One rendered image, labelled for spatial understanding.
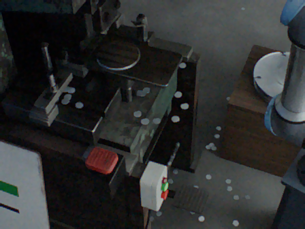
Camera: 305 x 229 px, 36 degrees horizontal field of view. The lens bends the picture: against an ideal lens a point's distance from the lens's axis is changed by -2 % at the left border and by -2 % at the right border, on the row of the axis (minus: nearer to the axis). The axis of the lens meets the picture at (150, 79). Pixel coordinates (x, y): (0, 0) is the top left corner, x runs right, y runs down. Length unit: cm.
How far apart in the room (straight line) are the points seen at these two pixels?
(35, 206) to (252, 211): 86
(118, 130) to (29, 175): 33
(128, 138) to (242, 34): 151
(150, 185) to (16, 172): 46
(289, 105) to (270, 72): 60
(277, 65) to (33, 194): 106
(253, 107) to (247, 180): 36
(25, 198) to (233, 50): 146
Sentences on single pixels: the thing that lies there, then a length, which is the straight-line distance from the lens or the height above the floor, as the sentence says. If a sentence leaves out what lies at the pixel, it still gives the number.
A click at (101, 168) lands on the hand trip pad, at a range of 112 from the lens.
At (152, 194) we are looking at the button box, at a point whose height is 58.
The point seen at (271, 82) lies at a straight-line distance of 188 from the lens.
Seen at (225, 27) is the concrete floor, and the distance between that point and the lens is 274.
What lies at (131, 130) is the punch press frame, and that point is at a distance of 134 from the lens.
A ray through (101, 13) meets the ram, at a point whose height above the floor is 96.
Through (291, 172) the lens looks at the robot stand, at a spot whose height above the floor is 45.
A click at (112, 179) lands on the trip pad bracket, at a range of 117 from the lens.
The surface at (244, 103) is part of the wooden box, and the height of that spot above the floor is 35.
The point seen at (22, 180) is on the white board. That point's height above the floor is 45.
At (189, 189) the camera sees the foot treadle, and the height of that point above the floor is 16.
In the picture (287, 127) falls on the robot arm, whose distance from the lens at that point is 138.
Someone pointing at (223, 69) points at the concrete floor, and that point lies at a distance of 247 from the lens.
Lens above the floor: 167
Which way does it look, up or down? 44 degrees down
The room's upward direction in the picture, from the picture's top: 2 degrees counter-clockwise
